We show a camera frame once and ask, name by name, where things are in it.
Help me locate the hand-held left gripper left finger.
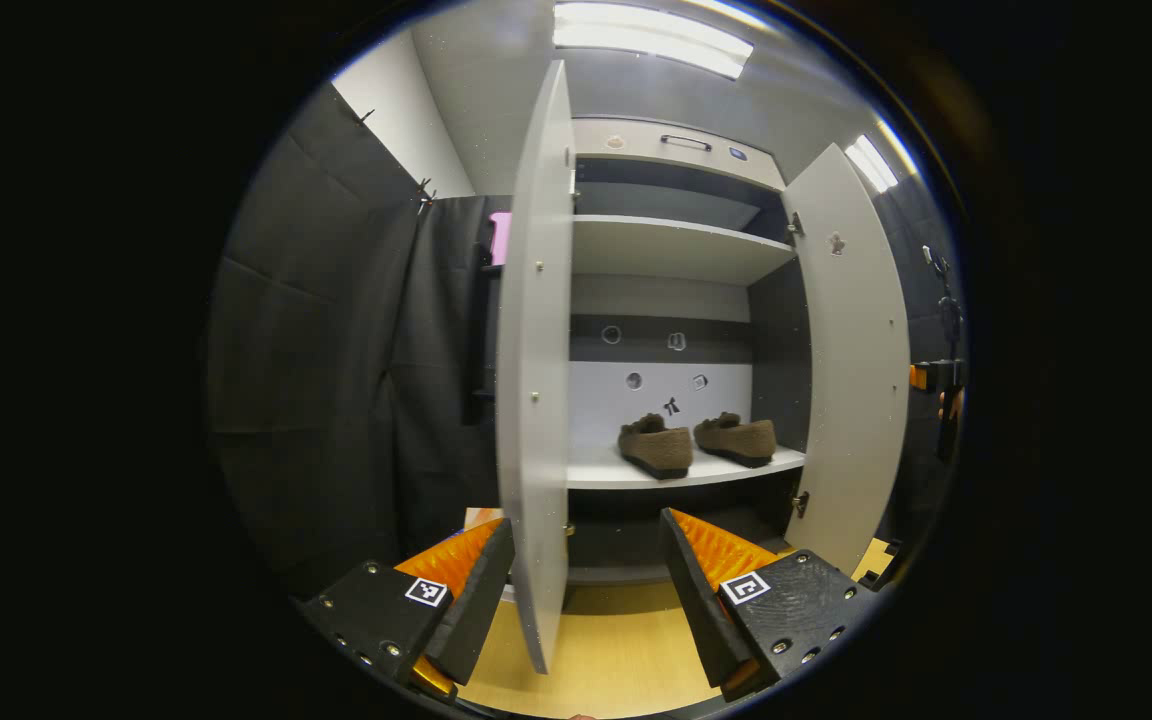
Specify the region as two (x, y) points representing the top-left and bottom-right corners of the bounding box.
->
(296, 517), (517, 703)

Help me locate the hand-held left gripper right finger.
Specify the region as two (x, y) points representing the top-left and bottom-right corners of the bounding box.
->
(658, 507), (882, 703)

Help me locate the grey cabinet door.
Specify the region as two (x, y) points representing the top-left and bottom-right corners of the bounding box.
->
(494, 60), (577, 676)
(781, 143), (912, 576)

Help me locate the brown fuzzy shoe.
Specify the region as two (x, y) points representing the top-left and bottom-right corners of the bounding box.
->
(693, 411), (777, 469)
(618, 413), (694, 481)

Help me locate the grey cabinet drawer front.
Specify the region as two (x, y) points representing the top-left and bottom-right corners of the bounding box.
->
(573, 118), (787, 191)

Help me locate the small ceiling light panel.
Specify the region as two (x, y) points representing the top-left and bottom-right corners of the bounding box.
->
(844, 135), (899, 193)

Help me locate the black backdrop cloth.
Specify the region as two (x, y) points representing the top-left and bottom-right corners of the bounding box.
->
(204, 85), (967, 601)

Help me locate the large ceiling light panel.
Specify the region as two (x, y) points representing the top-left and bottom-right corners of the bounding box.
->
(553, 2), (755, 81)

